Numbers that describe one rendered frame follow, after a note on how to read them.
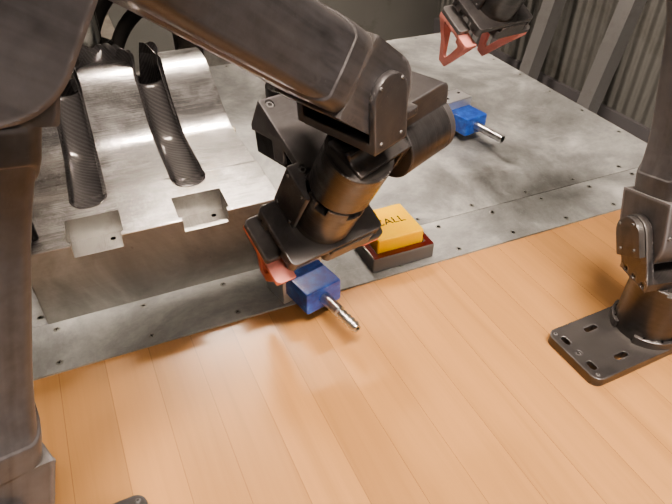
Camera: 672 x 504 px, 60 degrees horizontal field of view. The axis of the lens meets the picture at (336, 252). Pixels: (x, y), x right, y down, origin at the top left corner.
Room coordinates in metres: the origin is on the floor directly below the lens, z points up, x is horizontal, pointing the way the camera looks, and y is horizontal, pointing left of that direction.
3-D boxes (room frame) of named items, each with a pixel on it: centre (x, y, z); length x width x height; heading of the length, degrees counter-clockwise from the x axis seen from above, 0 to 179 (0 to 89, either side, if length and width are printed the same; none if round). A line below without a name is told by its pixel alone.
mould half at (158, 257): (0.70, 0.28, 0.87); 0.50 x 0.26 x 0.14; 24
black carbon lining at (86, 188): (0.68, 0.28, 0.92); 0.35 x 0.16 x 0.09; 24
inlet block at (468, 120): (0.84, -0.21, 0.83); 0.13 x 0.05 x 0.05; 34
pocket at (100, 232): (0.47, 0.24, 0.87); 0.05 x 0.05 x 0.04; 24
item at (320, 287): (0.44, 0.02, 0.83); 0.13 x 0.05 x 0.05; 37
